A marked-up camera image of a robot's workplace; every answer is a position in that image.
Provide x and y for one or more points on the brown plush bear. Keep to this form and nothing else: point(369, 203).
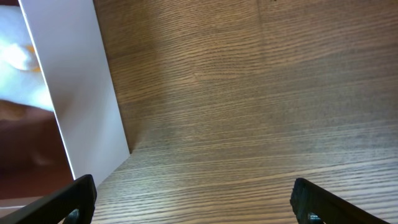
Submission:
point(29, 138)

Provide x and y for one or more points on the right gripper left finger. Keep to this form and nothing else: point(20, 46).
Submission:
point(74, 203)

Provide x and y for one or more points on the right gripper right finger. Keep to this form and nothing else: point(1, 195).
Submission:
point(313, 204)

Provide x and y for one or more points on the white plush chicken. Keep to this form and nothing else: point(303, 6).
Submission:
point(22, 81)

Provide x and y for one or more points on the white box pink interior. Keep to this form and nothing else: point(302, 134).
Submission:
point(67, 40)

